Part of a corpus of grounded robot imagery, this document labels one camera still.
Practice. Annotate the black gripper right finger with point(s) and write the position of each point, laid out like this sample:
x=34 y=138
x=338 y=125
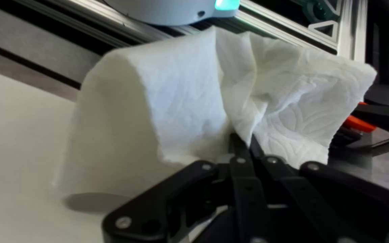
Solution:
x=335 y=207

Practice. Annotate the white paper napkin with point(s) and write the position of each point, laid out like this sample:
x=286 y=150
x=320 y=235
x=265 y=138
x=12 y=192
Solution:
x=147 y=111

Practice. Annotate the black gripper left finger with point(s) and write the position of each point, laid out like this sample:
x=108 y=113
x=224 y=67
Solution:
x=226 y=202

